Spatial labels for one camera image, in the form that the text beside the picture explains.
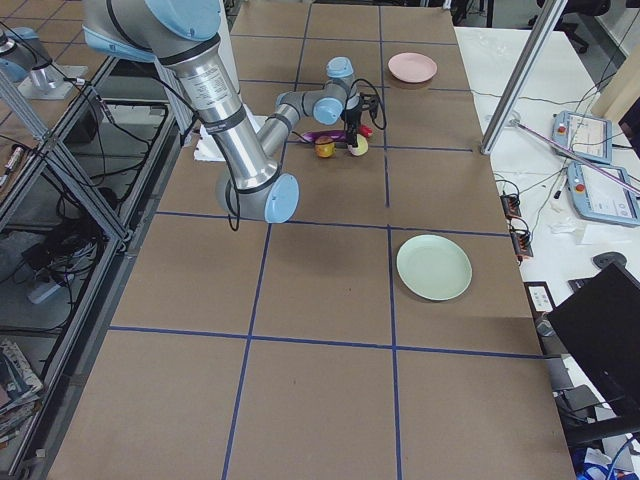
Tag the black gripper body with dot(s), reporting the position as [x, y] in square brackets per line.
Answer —
[354, 114]

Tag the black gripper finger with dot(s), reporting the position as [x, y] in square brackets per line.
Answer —
[352, 137]

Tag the red chili pepper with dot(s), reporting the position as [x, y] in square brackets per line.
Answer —
[365, 131]

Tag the purple eggplant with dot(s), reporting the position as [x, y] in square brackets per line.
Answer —
[314, 136]

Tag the pale green pink peach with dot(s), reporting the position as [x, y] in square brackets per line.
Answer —
[360, 147]

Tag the red green pomegranate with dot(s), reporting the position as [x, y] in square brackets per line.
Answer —
[324, 147]

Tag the second robot base grey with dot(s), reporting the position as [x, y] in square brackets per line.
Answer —
[26, 63]

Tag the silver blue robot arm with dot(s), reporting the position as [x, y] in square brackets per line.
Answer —
[184, 37]

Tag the pink plate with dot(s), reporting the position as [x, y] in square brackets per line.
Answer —
[412, 67]

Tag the light green plate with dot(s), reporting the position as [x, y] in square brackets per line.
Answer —
[434, 267]

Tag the teach pendant upper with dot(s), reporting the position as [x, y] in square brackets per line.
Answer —
[588, 136]

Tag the teach pendant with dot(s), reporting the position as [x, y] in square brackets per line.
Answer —
[588, 136]
[596, 197]

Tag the teach pendant lower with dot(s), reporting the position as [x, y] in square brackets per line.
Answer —
[596, 197]

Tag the black monitor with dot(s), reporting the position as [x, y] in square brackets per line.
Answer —
[599, 327]

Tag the aluminium frame post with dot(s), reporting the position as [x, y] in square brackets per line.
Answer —
[538, 36]

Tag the aluminium frame rail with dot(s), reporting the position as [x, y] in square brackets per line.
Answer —
[57, 156]

